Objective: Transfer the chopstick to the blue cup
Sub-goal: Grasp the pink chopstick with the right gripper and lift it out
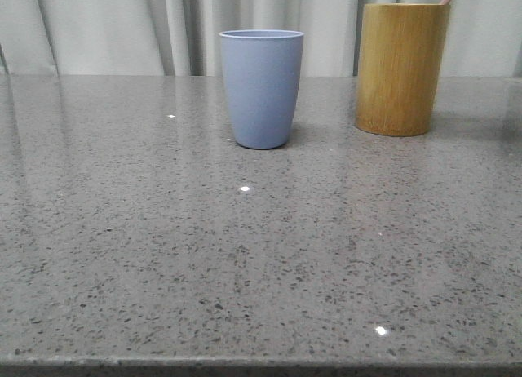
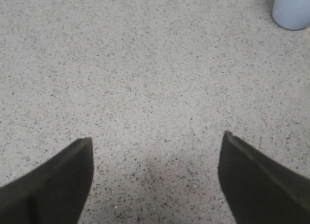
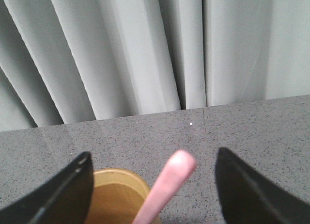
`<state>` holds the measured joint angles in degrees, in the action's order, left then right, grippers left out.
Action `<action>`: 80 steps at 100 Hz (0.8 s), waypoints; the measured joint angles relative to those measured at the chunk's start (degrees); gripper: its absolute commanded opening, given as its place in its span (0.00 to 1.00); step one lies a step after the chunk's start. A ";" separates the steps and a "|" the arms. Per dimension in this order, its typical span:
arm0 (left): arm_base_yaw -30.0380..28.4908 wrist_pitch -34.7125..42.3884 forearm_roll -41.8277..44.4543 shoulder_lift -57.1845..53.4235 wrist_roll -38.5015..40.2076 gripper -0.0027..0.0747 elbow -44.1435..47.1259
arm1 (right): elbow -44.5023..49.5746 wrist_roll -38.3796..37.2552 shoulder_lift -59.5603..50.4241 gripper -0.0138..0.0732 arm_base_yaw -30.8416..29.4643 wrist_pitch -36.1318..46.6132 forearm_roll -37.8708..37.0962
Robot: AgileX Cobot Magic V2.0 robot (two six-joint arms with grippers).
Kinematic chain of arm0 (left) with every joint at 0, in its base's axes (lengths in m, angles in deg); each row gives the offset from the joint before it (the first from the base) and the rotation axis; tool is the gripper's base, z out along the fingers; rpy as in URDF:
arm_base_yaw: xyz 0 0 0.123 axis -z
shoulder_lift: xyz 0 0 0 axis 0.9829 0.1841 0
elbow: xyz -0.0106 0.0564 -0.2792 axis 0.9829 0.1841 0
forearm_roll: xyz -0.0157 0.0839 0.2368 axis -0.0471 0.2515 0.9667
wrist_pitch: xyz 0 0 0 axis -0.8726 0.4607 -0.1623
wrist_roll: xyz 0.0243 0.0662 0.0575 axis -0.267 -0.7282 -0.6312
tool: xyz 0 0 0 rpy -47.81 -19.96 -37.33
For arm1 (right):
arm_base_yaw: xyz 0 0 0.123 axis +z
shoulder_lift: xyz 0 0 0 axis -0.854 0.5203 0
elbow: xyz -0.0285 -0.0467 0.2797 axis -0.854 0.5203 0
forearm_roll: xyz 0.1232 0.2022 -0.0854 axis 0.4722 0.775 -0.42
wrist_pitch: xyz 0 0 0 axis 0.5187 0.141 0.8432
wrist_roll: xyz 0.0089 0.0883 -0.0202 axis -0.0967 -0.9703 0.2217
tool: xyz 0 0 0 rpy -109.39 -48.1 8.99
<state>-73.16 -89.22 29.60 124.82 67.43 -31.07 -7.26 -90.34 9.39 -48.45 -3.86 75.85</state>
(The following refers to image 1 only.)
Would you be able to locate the blue plastic cup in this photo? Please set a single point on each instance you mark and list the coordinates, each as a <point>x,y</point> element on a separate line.
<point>261,71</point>

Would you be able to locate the yellow bamboo cup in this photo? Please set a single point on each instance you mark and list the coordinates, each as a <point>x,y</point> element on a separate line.
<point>399,65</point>

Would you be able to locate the white curtain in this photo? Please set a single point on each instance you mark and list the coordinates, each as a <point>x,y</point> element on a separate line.
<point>170,37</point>

